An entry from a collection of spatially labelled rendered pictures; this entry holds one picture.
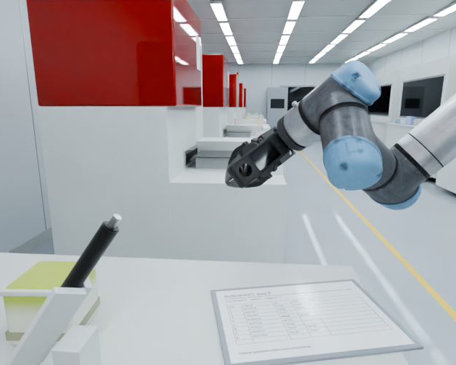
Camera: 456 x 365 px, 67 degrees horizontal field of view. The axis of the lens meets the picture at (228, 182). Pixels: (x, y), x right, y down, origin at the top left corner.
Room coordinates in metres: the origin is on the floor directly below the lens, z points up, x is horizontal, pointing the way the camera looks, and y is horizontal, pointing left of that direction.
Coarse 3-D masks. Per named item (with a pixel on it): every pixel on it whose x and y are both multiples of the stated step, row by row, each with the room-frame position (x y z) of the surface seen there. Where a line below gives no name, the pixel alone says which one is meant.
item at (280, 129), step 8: (280, 120) 0.63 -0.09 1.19; (272, 128) 0.70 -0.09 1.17; (280, 128) 0.61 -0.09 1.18; (264, 136) 0.67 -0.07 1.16; (280, 136) 0.61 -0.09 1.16; (288, 136) 0.60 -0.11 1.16; (248, 144) 0.66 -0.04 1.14; (256, 144) 0.65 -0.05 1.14; (288, 144) 0.61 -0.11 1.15; (296, 144) 0.60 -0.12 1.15; (288, 152) 0.69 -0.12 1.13; (280, 160) 0.65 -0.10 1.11; (272, 168) 0.64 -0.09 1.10; (264, 176) 0.66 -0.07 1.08
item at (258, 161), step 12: (264, 144) 0.62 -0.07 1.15; (276, 144) 0.63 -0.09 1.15; (252, 156) 0.61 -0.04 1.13; (264, 156) 0.61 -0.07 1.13; (276, 156) 0.62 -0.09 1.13; (228, 168) 0.60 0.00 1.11; (240, 168) 0.59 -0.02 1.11; (252, 168) 0.60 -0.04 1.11; (264, 168) 0.60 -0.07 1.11; (240, 180) 0.58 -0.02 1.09; (252, 180) 0.59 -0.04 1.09
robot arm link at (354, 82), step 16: (352, 64) 0.53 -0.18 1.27; (336, 80) 0.54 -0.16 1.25; (352, 80) 0.52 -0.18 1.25; (368, 80) 0.53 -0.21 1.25; (320, 96) 0.55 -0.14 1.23; (336, 96) 0.53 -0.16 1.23; (352, 96) 0.52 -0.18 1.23; (368, 96) 0.52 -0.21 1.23; (304, 112) 0.57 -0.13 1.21; (320, 112) 0.54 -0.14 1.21; (368, 112) 0.53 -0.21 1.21
